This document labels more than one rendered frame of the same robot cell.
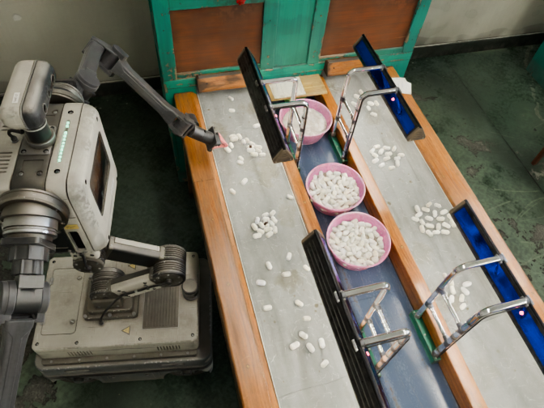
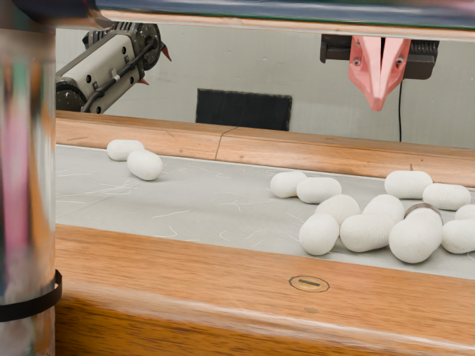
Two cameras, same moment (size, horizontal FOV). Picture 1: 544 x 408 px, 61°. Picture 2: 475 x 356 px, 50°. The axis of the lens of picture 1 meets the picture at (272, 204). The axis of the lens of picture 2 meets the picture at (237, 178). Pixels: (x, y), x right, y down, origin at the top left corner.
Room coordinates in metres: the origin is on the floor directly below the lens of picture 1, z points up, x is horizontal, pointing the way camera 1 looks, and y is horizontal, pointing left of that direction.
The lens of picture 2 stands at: (1.53, -0.16, 0.82)
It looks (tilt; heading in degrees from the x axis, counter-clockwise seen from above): 11 degrees down; 121
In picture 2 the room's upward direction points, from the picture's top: 4 degrees clockwise
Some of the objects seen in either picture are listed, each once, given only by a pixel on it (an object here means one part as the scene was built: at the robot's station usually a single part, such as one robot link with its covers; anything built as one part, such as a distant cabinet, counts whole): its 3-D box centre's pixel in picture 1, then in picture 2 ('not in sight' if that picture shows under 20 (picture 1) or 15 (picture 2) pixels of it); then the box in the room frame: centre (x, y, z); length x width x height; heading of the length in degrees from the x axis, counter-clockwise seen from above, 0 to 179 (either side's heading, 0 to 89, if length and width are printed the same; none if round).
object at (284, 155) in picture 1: (263, 99); not in sight; (1.44, 0.09, 1.08); 0.62 x 0.08 x 0.07; 21
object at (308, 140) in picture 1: (304, 123); not in sight; (1.70, -0.12, 0.72); 0.27 x 0.27 x 0.10
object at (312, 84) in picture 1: (293, 87); not in sight; (1.91, -0.04, 0.77); 0.33 x 0.15 x 0.01; 111
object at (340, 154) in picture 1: (362, 116); not in sight; (1.61, -0.36, 0.90); 0.20 x 0.19 x 0.45; 21
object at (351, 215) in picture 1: (356, 244); not in sight; (1.03, -0.37, 0.72); 0.27 x 0.27 x 0.10
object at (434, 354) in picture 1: (465, 310); not in sight; (0.70, -0.71, 0.90); 0.20 x 0.19 x 0.45; 21
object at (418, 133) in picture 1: (388, 83); not in sight; (1.64, -0.44, 1.08); 0.62 x 0.08 x 0.07; 21
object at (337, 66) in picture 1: (352, 65); not in sight; (2.08, -0.34, 0.83); 0.30 x 0.06 x 0.07; 111
